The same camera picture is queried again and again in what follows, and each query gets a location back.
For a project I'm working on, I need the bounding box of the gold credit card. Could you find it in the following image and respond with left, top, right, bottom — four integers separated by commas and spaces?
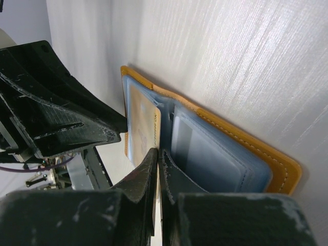
126, 84, 161, 167

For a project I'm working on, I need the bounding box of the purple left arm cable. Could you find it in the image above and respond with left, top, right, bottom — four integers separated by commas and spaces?
0, 156, 75, 174

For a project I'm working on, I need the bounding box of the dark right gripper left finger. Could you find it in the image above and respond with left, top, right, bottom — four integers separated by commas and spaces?
107, 148, 158, 245

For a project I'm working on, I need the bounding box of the yellow leather card holder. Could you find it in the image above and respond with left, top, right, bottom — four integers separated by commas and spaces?
120, 66, 302, 195

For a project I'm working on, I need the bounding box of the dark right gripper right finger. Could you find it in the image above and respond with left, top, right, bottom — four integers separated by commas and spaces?
158, 149, 207, 245

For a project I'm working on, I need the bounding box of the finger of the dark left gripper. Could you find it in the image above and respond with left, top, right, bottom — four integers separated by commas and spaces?
1, 40, 128, 133
1, 75, 121, 158

